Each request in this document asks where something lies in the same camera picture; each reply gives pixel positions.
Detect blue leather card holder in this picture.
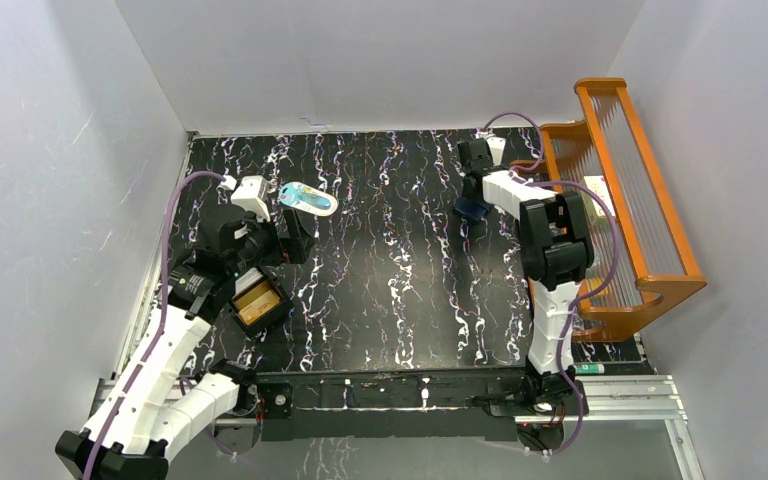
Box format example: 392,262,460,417
454,197,493,223

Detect black card box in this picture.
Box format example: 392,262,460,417
229,267,293,337

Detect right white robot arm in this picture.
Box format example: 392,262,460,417
454,139,594,414

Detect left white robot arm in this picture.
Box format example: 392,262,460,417
55,205,315,479

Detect white cards stack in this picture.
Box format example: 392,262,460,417
234,267,264,295

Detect gold cards in box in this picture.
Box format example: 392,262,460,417
233,282,281,326

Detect teal oval blister pack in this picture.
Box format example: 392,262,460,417
278,182,338,217

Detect white box on rack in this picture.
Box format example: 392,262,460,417
583,175,615,221

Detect orange wooden tiered rack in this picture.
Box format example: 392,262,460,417
538,77,707,342

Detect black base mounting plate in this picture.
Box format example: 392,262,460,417
195,364,591,444

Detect green white marker pen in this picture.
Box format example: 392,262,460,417
575,363,606,375

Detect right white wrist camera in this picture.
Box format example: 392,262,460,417
485,135,507,166

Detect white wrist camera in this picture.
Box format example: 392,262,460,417
485,135,507,166
230,175,271,222

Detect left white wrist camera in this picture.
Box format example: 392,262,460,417
230,175,271,222

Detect aluminium frame rail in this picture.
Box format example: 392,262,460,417
85,374,690,425

